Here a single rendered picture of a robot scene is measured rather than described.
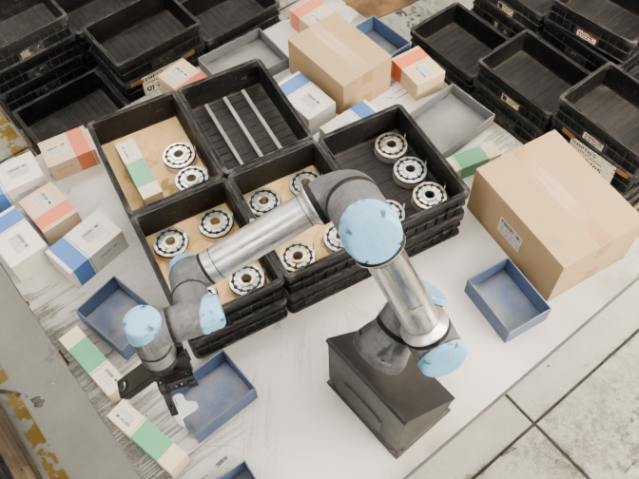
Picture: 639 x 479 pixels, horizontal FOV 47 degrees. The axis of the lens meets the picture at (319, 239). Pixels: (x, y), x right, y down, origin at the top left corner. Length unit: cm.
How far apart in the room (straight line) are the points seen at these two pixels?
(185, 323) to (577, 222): 120
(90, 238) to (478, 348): 120
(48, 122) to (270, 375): 176
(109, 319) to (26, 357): 91
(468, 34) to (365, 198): 226
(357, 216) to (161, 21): 215
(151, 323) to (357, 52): 144
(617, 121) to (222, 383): 182
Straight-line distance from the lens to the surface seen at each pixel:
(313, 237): 215
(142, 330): 145
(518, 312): 223
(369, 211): 138
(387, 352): 183
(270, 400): 207
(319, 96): 255
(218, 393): 209
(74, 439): 292
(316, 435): 203
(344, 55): 259
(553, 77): 331
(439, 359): 168
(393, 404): 177
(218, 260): 154
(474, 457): 279
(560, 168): 230
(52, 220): 242
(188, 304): 148
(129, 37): 334
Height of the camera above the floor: 264
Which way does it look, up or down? 57 degrees down
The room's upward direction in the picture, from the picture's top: 2 degrees counter-clockwise
